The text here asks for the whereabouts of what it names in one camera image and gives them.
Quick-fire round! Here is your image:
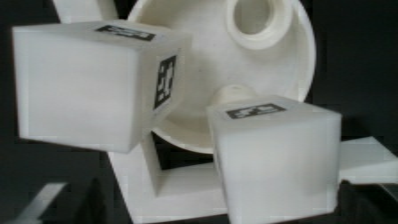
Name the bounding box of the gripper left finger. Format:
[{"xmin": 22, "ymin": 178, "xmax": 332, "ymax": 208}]
[{"xmin": 11, "ymin": 178, "xmax": 112, "ymax": 224}]

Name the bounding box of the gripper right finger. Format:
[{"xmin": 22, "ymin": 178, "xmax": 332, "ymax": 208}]
[{"xmin": 336, "ymin": 181, "xmax": 398, "ymax": 224}]

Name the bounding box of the white stool leg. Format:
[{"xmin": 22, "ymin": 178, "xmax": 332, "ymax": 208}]
[
  {"xmin": 13, "ymin": 20, "xmax": 192, "ymax": 153},
  {"xmin": 208, "ymin": 96, "xmax": 341, "ymax": 224}
]

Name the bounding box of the white round stool seat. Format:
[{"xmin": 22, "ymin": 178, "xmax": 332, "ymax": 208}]
[{"xmin": 128, "ymin": 0, "xmax": 316, "ymax": 154}]

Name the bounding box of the white U-shaped fence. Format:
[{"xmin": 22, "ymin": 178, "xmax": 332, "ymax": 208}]
[{"xmin": 52, "ymin": 0, "xmax": 398, "ymax": 224}]

